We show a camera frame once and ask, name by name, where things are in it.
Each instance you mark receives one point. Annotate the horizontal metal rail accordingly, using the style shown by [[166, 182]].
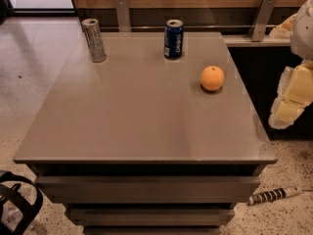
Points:
[[156, 27]]

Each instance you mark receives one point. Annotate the orange fruit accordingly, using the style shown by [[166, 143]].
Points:
[[212, 78]]

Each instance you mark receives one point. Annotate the metal bracket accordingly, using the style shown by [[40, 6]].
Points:
[[123, 15], [257, 30]]

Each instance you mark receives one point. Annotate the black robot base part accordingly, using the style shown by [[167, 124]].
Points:
[[9, 191]]

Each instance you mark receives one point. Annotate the grey drawer cabinet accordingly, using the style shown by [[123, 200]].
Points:
[[136, 146]]

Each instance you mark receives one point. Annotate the white power strip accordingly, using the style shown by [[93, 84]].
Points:
[[273, 195]]

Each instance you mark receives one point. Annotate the right metal bracket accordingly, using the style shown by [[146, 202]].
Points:
[[257, 30]]

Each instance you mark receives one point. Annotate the silver patterned can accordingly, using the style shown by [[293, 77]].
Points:
[[94, 40]]

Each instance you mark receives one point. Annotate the blue soda can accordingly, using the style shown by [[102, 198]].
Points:
[[173, 39]]

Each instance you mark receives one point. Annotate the left metal bracket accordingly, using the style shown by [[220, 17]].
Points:
[[123, 15]]

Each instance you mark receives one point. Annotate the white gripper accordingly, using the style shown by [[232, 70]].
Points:
[[303, 33]]

